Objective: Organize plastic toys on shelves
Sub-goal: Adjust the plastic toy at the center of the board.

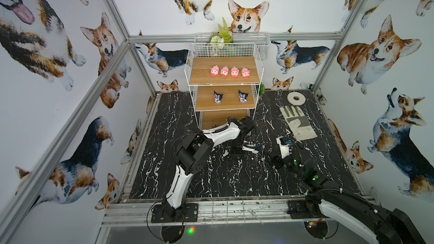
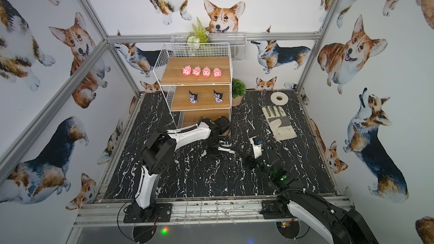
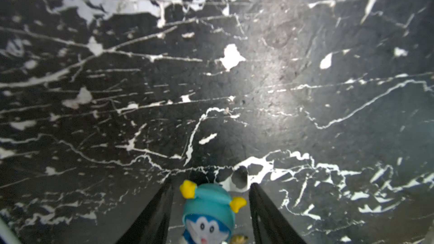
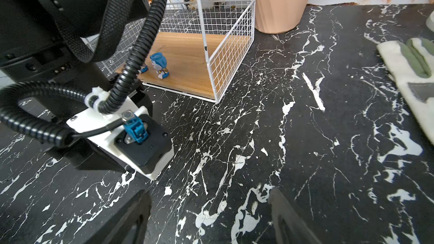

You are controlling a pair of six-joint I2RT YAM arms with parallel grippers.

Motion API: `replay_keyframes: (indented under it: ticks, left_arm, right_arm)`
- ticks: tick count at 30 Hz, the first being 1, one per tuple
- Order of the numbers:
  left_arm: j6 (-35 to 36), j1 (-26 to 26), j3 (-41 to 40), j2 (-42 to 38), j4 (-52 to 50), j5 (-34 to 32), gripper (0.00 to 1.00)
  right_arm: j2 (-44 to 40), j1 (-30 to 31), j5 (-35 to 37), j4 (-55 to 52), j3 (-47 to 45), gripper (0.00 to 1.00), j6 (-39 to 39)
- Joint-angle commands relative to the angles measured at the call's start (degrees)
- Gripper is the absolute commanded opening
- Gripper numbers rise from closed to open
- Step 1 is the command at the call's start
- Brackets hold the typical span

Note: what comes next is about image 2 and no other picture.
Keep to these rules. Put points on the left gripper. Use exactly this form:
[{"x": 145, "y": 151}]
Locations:
[{"x": 220, "y": 146}]

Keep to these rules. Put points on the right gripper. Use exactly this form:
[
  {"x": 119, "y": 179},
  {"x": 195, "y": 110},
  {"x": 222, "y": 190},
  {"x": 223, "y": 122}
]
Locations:
[{"x": 252, "y": 162}]

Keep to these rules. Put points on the black purple kuromi figure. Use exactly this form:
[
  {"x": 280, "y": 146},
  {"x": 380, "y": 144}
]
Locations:
[
  {"x": 218, "y": 97},
  {"x": 193, "y": 98}
]

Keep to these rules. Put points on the pink pig toy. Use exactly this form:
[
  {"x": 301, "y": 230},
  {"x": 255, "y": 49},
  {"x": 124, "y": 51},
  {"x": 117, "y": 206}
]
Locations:
[
  {"x": 196, "y": 71},
  {"x": 217, "y": 72},
  {"x": 206, "y": 72},
  {"x": 187, "y": 70}
]

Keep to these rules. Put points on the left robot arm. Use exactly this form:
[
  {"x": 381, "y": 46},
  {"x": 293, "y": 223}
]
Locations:
[{"x": 159, "y": 149}]

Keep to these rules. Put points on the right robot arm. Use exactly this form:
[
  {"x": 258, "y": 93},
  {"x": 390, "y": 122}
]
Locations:
[{"x": 335, "y": 224}]

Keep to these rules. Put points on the small potted green plant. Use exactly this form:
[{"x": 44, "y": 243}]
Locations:
[{"x": 238, "y": 91}]

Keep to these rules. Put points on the white and grey work glove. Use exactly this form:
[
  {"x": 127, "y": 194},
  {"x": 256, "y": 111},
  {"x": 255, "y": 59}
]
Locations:
[{"x": 279, "y": 123}]

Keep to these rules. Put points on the white tape roll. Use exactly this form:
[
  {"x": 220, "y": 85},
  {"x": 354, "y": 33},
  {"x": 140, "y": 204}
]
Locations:
[{"x": 279, "y": 98}]

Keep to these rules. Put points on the green fern plant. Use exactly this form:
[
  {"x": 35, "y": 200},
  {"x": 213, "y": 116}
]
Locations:
[{"x": 198, "y": 34}]

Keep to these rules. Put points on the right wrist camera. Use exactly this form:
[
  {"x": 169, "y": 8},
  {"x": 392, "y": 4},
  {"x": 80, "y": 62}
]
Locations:
[{"x": 257, "y": 146}]

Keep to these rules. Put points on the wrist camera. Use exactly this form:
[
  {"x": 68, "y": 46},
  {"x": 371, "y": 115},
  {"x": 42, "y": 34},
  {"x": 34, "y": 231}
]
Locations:
[
  {"x": 226, "y": 148},
  {"x": 257, "y": 146}
]

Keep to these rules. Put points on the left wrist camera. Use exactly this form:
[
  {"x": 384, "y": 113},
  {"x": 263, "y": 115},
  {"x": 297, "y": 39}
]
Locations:
[{"x": 226, "y": 148}]

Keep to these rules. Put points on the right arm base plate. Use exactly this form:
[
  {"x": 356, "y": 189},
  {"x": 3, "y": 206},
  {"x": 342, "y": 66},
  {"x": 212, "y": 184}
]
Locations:
[{"x": 274, "y": 209}]

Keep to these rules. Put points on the white wire three-tier shelf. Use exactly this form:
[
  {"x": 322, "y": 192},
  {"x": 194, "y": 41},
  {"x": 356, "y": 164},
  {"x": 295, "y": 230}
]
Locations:
[{"x": 175, "y": 87}]

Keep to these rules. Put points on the white wire wall basket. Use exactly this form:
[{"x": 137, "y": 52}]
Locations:
[{"x": 208, "y": 45}]

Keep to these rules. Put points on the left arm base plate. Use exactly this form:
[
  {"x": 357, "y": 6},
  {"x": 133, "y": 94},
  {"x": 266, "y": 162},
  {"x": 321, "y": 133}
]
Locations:
[{"x": 159, "y": 212}]

